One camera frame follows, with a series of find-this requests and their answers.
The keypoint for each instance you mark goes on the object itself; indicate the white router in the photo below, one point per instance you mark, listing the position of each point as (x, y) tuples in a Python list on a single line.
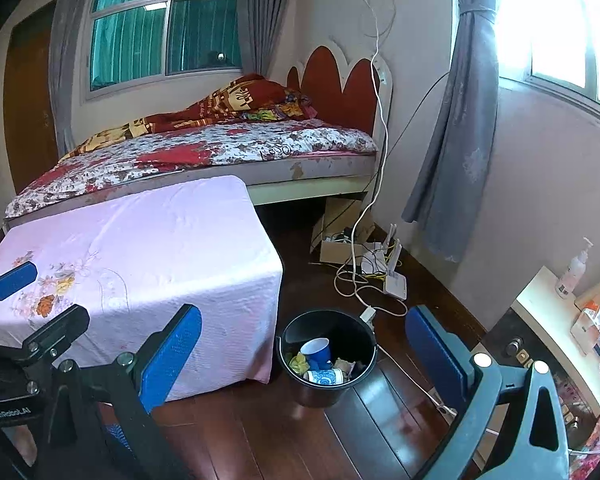
[(396, 285)]

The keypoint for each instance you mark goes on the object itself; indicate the cream paper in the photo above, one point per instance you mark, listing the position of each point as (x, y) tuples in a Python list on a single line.
[(297, 362)]

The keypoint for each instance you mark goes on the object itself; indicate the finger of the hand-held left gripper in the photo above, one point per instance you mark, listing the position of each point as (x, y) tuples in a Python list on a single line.
[(62, 322), (12, 280)]

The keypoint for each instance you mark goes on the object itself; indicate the wooden door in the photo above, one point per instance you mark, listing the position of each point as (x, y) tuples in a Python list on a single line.
[(27, 110)]

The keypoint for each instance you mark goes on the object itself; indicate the red patterned blanket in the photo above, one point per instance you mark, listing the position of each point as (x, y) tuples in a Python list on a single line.
[(240, 95)]

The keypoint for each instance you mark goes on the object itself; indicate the cardboard box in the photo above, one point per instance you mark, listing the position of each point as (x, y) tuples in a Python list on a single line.
[(335, 255)]

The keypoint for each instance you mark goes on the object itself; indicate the white network box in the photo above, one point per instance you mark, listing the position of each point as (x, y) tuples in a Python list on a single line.
[(372, 260)]

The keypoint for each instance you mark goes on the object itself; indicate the black trash bucket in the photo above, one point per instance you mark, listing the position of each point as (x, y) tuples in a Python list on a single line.
[(340, 325)]

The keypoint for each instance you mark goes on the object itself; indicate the white cabinet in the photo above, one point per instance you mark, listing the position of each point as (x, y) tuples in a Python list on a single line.
[(540, 295)]

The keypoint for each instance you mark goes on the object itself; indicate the window with teal curtain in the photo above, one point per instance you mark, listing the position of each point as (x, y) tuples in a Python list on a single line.
[(125, 50)]

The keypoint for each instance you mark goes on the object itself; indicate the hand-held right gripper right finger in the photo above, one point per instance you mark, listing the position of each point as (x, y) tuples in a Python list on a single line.
[(435, 355)]

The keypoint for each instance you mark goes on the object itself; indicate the blue patterned paper cup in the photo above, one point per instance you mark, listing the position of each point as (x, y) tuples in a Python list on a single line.
[(325, 377)]

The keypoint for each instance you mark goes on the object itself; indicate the red white headboard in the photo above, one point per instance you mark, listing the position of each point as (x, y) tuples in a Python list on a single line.
[(325, 75)]

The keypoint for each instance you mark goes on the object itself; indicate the white pump bottle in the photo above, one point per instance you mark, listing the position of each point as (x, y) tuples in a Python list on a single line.
[(570, 275)]

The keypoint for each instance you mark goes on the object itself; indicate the bright window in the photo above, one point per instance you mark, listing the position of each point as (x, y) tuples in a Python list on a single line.
[(555, 20)]

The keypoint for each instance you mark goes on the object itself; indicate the grey patterned curtain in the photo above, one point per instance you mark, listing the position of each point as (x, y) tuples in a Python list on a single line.
[(460, 135)]

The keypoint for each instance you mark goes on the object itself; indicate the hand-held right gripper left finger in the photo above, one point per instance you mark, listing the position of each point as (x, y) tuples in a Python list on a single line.
[(172, 355)]

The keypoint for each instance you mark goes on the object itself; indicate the black safe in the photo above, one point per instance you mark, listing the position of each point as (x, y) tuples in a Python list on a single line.
[(500, 332)]

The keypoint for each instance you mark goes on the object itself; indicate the white orange box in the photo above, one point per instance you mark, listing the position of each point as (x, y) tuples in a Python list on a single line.
[(587, 325)]

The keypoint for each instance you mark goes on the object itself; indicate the white plug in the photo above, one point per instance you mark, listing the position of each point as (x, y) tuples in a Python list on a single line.
[(368, 316)]

